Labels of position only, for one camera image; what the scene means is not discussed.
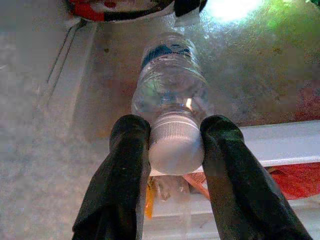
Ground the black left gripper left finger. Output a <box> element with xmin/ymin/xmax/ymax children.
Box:
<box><xmin>72</xmin><ymin>114</ymin><xmax>152</xmax><ymax>240</ymax></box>

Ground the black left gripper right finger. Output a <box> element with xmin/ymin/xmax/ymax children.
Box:
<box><xmin>199</xmin><ymin>114</ymin><xmax>313</xmax><ymax>240</ymax></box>

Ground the clear water bottle white cap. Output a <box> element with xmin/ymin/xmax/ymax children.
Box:
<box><xmin>131</xmin><ymin>32</ymin><xmax>210</xmax><ymax>176</ymax></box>

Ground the orange packet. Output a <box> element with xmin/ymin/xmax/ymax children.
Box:
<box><xmin>145</xmin><ymin>174</ymin><xmax>155</xmax><ymax>221</ymax></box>

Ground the red plastic bag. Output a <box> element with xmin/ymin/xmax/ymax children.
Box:
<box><xmin>268</xmin><ymin>162</ymin><xmax>320</xmax><ymax>201</ymax></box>

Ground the red and black packet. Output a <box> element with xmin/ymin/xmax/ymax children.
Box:
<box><xmin>63</xmin><ymin>0</ymin><xmax>208</xmax><ymax>24</ymax></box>

